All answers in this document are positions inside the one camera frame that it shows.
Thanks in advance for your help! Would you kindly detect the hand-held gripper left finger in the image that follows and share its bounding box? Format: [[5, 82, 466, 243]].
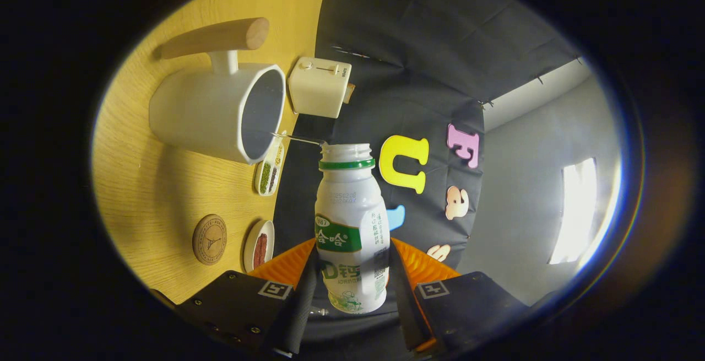
[[176, 238, 319, 357]]

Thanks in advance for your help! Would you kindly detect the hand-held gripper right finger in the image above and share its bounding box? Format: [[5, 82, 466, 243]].
[[389, 237, 529, 353]]

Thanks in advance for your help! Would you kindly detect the white juice bottle green label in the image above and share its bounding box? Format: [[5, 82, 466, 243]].
[[314, 143, 391, 315]]

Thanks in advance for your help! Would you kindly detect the round wooden coaster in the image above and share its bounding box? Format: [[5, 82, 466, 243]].
[[192, 214, 227, 266]]

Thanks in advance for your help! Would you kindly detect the thin juice stream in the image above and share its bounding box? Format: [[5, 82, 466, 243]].
[[272, 132, 327, 146]]

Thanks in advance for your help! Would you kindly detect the white cup wooden handle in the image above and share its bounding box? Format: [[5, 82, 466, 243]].
[[149, 17, 287, 165]]

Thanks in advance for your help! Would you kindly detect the red sausage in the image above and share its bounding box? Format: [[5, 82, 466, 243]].
[[253, 233, 268, 269]]

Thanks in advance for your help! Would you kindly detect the white round plate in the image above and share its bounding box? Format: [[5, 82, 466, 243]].
[[243, 219, 275, 273]]

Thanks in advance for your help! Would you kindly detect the white divided dish of beans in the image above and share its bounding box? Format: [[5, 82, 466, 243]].
[[254, 131, 288, 196]]

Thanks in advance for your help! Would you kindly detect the wooden table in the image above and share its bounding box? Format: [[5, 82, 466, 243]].
[[91, 0, 335, 304]]

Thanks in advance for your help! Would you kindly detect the bright ceiling light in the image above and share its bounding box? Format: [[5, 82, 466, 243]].
[[548, 157, 623, 267]]

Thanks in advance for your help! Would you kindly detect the cream toaster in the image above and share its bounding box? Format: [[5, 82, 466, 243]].
[[288, 57, 353, 119]]

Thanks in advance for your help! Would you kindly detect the black backdrop cloth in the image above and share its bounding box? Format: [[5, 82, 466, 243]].
[[273, 0, 584, 361]]

